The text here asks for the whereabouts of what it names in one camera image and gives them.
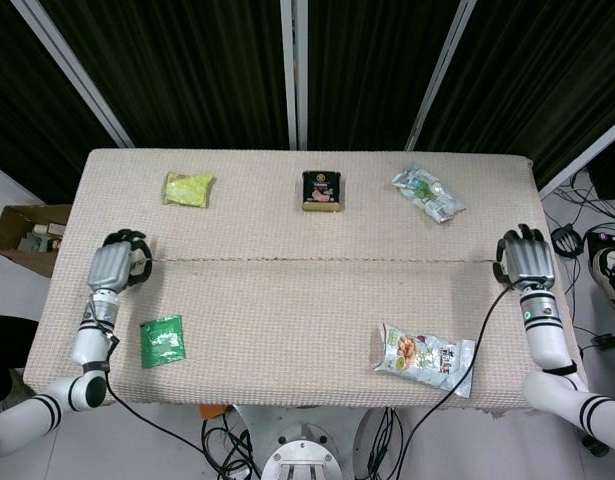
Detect beige woven tablecloth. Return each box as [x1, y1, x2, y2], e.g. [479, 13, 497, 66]
[22, 147, 591, 414]

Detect black trouser leg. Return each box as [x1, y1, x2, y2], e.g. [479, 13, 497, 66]
[0, 310, 38, 404]

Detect black equipment box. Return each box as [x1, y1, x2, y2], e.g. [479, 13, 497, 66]
[588, 145, 615, 200]

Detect black floor cable bundle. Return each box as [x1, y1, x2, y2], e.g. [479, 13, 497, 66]
[541, 169, 615, 226]
[200, 417, 262, 480]

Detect black case with purple mark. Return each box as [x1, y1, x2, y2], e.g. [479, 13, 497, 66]
[584, 223, 615, 266]

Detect black right hand cable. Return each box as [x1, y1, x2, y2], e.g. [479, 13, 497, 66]
[394, 284, 518, 480]

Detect white green snack bag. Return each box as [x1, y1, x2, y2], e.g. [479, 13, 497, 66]
[371, 322, 477, 399]

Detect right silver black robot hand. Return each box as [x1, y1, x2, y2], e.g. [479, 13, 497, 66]
[492, 223, 557, 291]

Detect brown cardboard box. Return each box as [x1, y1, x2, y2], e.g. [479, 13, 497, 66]
[0, 203, 72, 279]

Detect thin brown twisted rope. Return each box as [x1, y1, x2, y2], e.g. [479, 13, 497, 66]
[135, 255, 504, 266]

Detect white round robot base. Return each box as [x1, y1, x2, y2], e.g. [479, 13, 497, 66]
[260, 423, 344, 480]

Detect black round floor device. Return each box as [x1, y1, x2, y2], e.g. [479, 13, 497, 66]
[551, 224, 584, 259]

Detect black caster foot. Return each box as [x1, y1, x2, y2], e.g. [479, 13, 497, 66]
[581, 433, 609, 457]

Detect black food box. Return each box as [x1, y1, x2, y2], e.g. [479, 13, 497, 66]
[301, 170, 343, 213]

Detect white metal frame post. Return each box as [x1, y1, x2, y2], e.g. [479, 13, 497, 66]
[14, 0, 134, 149]
[536, 114, 615, 196]
[404, 0, 477, 152]
[280, 0, 309, 150]

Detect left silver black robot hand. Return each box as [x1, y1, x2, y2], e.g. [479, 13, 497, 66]
[86, 228, 154, 294]

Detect small crumpled silver snack bag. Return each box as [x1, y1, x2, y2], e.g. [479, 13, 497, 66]
[391, 162, 467, 226]

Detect dark pleated curtain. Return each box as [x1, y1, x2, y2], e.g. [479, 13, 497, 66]
[39, 0, 294, 150]
[305, 0, 462, 151]
[417, 0, 615, 187]
[0, 0, 117, 204]

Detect white black sneaker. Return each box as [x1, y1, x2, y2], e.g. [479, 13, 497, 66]
[591, 247, 615, 314]

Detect green foil packet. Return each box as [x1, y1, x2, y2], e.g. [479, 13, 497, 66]
[139, 314, 187, 370]

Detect yellow green snack bag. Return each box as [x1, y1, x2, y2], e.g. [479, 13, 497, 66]
[161, 171, 218, 209]

